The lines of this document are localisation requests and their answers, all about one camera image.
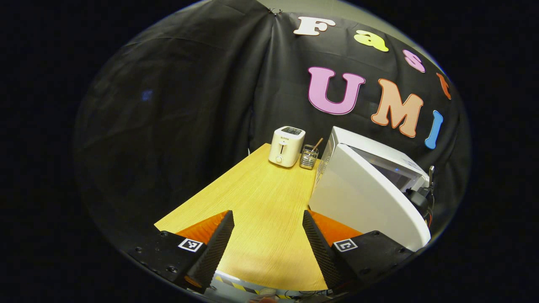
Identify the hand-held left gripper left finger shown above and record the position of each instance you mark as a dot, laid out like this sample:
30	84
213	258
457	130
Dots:
212	252

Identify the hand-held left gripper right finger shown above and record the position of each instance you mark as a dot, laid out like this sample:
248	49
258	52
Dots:
322	252

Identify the white microwave oven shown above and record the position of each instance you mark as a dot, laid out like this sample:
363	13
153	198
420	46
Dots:
358	198

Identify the yellow black striped tape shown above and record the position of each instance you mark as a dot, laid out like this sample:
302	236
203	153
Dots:
240	287

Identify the clear utensil holder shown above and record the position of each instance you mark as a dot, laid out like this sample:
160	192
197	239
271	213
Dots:
308	160

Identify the wooden stick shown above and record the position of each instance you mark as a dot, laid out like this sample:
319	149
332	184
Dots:
318	144

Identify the white toaster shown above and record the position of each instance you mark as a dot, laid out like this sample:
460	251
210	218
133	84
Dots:
286	147

